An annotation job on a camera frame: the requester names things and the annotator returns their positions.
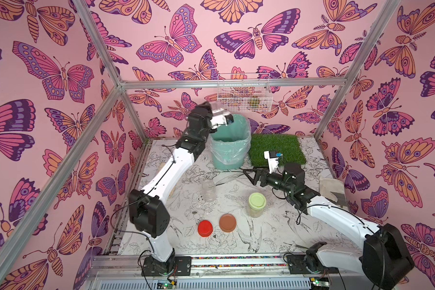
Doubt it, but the green lid peanut jar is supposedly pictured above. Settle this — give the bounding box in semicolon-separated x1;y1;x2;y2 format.
248;193;267;218

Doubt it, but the cream work glove right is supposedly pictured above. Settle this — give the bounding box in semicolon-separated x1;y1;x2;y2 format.
319;176;347;207

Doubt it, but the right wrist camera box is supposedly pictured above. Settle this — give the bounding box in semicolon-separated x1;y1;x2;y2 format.
264;151;283;174

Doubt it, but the red jar lid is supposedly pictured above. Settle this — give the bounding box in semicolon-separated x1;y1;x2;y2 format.
198;220;213;238

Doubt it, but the white wire basket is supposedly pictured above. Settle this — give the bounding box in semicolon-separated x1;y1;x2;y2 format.
216;78;273;114

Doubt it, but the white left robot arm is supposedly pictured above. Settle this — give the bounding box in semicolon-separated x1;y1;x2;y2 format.
128;102;234;274

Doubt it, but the mint green trash bin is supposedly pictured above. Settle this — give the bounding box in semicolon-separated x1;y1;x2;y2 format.
210;114;251;172

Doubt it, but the brown lid peanut jar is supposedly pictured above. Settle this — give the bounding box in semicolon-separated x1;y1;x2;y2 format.
210;101;227;117

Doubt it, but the aluminium frame post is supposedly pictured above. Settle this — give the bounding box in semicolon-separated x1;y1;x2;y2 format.
314;0;401;141

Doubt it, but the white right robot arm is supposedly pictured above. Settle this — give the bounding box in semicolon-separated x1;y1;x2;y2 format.
243;163;415;290

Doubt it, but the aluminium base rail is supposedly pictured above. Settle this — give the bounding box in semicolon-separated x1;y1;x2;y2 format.
82;253;377;290

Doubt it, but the green artificial grass mat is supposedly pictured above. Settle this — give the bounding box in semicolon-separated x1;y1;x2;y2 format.
248;134;306;167

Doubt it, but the brown jar lid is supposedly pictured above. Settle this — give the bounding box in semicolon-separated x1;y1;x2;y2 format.
219;213;237;233

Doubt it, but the green object in basket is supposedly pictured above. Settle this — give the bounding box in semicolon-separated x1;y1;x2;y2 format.
248;97;261;110

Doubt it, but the clear plastic bin liner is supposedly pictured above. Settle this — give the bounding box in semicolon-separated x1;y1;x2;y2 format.
207;113;256;168

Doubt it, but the clear peanut jar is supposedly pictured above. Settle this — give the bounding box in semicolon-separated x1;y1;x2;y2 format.
201;180;217;203

